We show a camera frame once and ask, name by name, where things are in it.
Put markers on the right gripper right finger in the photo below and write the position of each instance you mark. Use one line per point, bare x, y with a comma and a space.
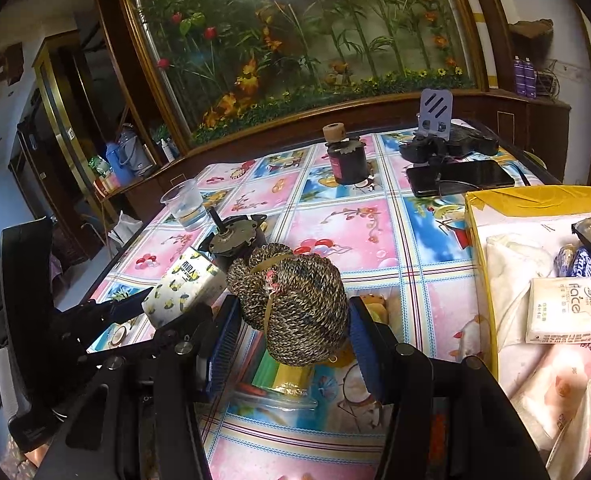
394, 372

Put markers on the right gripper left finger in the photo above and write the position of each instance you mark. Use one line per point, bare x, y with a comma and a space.
217, 349

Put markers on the lemon print tissue pack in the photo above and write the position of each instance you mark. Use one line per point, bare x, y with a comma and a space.
191, 279

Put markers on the brown knitted yarn hat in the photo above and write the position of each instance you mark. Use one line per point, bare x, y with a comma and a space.
297, 301

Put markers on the white face tissue pack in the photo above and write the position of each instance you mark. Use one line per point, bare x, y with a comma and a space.
559, 311

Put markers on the red white tissue pack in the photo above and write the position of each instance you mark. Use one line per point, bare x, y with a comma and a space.
572, 449

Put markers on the blue white tissue pack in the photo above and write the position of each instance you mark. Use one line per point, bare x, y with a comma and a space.
572, 262

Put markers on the rainbow coloured paper pack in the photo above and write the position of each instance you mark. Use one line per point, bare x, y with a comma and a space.
263, 376

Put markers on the black grinder jar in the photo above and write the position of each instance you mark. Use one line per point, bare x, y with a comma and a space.
233, 238

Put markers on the clear plastic cup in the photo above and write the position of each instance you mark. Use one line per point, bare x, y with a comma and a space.
186, 204

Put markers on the yellow cardboard box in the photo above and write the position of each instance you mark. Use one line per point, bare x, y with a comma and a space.
532, 247

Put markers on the black smartphone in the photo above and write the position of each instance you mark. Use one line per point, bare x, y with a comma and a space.
457, 178

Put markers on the black jar with cork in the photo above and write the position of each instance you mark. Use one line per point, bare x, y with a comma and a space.
346, 155

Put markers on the purple phone stand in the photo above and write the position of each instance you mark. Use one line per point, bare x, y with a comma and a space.
435, 113

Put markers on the flower aquarium display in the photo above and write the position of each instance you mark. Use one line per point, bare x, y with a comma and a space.
223, 66

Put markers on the purple bottles pair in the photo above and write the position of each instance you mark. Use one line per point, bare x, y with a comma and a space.
525, 77

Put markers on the black camera gear pile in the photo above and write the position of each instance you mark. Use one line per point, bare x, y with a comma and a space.
430, 149

